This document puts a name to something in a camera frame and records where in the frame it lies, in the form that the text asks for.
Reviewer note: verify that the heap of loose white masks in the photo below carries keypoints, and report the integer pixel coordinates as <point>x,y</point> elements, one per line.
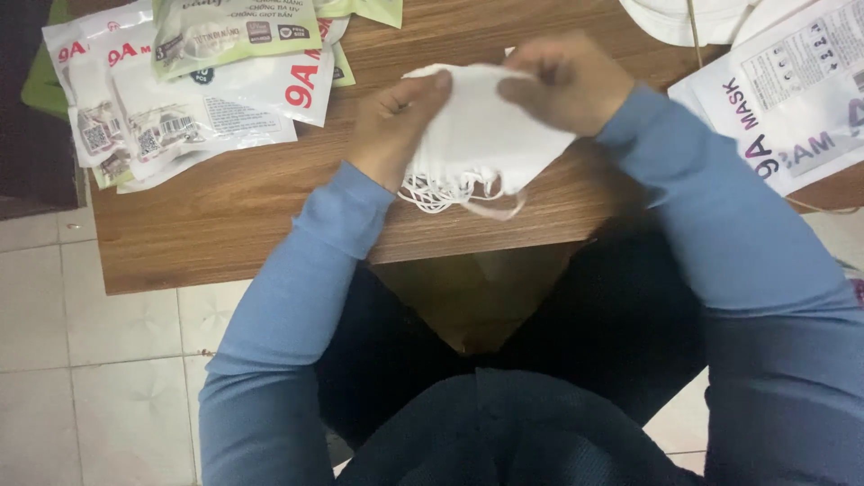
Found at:
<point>682,20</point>

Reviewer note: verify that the white packet with red print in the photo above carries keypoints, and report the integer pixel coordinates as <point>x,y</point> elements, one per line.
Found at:
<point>81,101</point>
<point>223,111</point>
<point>155,172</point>

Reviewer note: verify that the person's right fingers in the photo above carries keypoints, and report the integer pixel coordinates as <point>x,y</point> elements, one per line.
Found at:
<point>526,91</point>

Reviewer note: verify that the person's right hand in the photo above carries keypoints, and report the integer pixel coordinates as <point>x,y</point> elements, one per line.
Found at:
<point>580,84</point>

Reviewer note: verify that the stack of white face masks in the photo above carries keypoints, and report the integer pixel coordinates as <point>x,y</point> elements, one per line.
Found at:
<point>482,131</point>

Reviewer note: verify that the green plastic bag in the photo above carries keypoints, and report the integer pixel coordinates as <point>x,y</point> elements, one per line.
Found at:
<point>42,84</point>

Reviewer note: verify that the person's dark trousers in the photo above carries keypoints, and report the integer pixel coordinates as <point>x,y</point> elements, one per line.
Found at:
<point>594,324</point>

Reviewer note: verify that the person's left hand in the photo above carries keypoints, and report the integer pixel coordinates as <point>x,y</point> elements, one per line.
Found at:
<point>385,138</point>

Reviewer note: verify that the white packet with purple print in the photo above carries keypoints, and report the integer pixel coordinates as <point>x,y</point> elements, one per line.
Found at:
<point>803,61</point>
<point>749,135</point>

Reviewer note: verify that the green mask packet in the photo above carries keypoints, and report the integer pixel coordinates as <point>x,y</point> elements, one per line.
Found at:
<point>229,34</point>
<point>368,9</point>

